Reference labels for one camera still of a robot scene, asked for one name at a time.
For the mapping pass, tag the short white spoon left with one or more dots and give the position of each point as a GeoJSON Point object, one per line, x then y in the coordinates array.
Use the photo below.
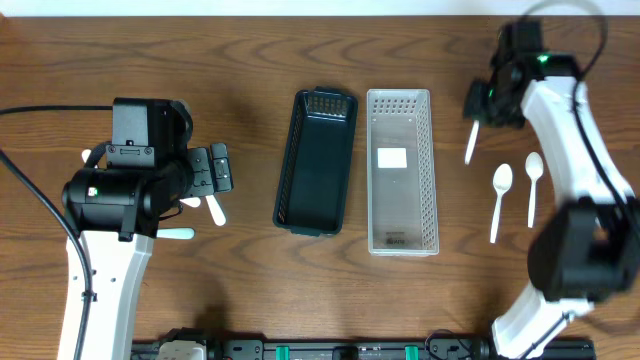
{"type": "Point", "coordinates": [193, 202]}

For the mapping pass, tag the black mounting rail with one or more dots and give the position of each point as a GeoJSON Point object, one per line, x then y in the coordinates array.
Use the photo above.
{"type": "Point", "coordinates": [188, 343]}

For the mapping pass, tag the clear plastic basket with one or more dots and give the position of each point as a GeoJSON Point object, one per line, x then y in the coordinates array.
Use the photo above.
{"type": "Point", "coordinates": [402, 204]}

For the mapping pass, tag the white plastic fork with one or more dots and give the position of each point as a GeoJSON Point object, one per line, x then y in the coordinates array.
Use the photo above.
{"type": "Point", "coordinates": [85, 155]}
{"type": "Point", "coordinates": [216, 210]}

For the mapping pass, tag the fork with mint handle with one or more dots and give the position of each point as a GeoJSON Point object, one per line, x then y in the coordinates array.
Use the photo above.
{"type": "Point", "coordinates": [176, 233]}

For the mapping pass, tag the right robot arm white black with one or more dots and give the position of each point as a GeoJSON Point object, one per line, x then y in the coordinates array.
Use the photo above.
{"type": "Point", "coordinates": [589, 250]}

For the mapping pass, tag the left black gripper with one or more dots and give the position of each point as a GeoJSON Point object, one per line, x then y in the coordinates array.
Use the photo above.
{"type": "Point", "coordinates": [209, 170]}

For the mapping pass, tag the white plastic spoon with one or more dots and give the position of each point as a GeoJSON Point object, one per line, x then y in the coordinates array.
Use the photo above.
{"type": "Point", "coordinates": [502, 181]}
{"type": "Point", "coordinates": [471, 142]}
{"type": "Point", "coordinates": [534, 169]}

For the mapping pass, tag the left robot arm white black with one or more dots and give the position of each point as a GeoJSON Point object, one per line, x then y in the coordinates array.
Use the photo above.
{"type": "Point", "coordinates": [114, 205]}

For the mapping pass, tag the dark green plastic basket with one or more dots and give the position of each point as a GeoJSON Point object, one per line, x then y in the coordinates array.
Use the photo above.
{"type": "Point", "coordinates": [313, 185]}

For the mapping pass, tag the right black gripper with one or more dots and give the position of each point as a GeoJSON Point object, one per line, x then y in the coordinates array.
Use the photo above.
{"type": "Point", "coordinates": [475, 102]}

